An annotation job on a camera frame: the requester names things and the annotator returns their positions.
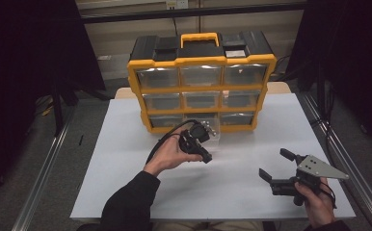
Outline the person's right hand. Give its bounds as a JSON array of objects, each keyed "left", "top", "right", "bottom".
[{"left": 293, "top": 176, "right": 337, "bottom": 229}]

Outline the black curtain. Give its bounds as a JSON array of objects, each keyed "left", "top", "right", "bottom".
[
  {"left": 0, "top": 0, "right": 107, "bottom": 206},
  {"left": 284, "top": 0, "right": 372, "bottom": 157}
]

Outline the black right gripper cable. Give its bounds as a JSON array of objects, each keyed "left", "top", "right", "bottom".
[{"left": 318, "top": 184, "right": 338, "bottom": 211}]

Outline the white wall socket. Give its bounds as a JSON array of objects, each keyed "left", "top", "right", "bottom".
[{"left": 166, "top": 0, "right": 190, "bottom": 11}]

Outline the aluminium frame rail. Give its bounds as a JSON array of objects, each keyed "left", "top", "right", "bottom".
[
  {"left": 298, "top": 91, "right": 372, "bottom": 231},
  {"left": 11, "top": 105, "right": 76, "bottom": 231}
]

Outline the black socket cable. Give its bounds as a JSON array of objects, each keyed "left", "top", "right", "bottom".
[{"left": 172, "top": 9, "right": 179, "bottom": 38}]

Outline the black horizontal bar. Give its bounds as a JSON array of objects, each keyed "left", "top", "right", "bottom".
[{"left": 79, "top": 2, "right": 307, "bottom": 24}]

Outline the grid of clear drawers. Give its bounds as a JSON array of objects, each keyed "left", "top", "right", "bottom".
[{"left": 135, "top": 64, "right": 269, "bottom": 128}]

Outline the clear plastic drawer box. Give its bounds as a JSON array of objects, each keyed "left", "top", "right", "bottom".
[{"left": 183, "top": 115, "right": 223, "bottom": 146}]

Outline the person's left hand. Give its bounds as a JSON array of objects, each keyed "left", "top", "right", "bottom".
[{"left": 143, "top": 127, "right": 204, "bottom": 178}]

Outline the black metal stand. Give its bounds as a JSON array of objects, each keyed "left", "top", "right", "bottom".
[{"left": 49, "top": 78, "right": 112, "bottom": 139}]

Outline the yellow black drawer organizer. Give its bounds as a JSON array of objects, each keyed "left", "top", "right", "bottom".
[{"left": 126, "top": 30, "right": 278, "bottom": 135}]

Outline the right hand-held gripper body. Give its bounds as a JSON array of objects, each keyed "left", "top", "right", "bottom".
[{"left": 270, "top": 153, "right": 351, "bottom": 207}]

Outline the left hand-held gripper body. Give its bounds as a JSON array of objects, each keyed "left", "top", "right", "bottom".
[{"left": 177, "top": 119, "right": 216, "bottom": 156}]

